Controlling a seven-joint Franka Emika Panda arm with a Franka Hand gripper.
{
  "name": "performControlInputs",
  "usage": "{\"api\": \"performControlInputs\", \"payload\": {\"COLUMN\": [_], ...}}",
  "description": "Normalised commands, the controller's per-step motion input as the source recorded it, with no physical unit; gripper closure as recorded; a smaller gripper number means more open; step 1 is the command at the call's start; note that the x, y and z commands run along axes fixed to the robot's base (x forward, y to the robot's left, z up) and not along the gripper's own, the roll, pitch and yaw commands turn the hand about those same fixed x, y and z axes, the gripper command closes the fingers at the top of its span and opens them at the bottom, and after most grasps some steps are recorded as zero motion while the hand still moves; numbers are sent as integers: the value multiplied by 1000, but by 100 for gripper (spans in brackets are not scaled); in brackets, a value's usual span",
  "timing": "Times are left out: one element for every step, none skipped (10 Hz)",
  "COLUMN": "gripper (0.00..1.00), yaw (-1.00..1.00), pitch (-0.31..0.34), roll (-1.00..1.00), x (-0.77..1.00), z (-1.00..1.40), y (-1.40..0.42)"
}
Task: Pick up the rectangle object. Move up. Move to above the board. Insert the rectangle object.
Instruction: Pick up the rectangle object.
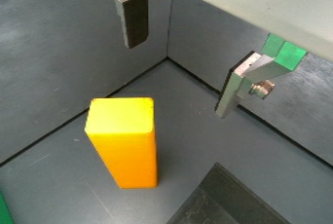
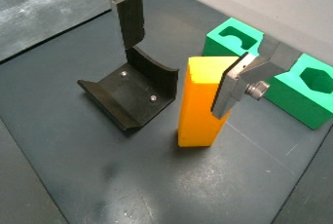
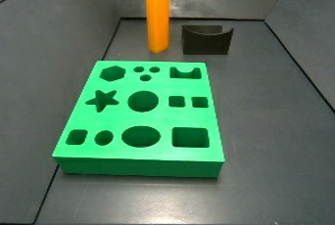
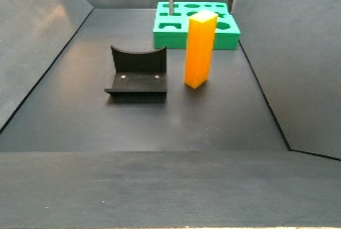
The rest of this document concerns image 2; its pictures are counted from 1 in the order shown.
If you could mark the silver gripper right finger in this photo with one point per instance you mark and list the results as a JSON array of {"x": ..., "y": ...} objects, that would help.
[{"x": 243, "y": 78}]

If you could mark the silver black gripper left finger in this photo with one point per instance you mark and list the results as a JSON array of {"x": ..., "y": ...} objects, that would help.
[{"x": 128, "y": 11}]

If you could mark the orange rectangular block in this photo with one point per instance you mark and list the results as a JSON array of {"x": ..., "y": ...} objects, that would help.
[{"x": 199, "y": 126}]

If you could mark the green shape sorting board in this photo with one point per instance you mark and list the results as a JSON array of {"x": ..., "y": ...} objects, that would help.
[{"x": 301, "y": 91}]

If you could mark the black curved holder bracket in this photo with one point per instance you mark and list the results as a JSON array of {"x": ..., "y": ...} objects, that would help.
[{"x": 135, "y": 92}]

